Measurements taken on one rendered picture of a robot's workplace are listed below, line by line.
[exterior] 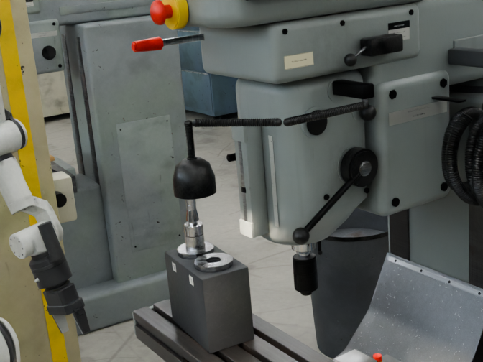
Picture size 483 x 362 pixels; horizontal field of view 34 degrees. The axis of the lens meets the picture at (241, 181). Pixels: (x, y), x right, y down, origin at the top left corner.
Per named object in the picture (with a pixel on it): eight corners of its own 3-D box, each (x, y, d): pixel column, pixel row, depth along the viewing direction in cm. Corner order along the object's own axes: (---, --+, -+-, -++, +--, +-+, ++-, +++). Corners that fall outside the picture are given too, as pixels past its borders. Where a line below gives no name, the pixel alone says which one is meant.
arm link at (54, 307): (38, 319, 198) (20, 276, 196) (69, 302, 204) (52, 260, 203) (62, 319, 189) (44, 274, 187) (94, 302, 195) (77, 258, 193)
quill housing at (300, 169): (297, 261, 139) (286, 82, 130) (235, 232, 155) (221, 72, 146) (378, 233, 148) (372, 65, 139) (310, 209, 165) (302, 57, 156)
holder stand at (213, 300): (209, 354, 180) (200, 274, 174) (171, 319, 199) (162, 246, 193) (254, 339, 185) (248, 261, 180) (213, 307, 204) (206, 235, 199)
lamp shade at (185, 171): (167, 198, 130) (163, 163, 129) (184, 185, 137) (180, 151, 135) (207, 200, 128) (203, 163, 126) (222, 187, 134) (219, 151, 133)
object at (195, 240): (205, 244, 193) (203, 223, 191) (204, 251, 188) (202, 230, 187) (187, 245, 193) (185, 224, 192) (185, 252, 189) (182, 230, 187)
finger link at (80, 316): (80, 335, 193) (71, 312, 192) (90, 330, 195) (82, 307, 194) (84, 335, 192) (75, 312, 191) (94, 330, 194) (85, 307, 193)
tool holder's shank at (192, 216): (200, 220, 190) (195, 177, 187) (198, 225, 187) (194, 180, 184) (187, 221, 191) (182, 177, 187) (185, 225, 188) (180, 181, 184)
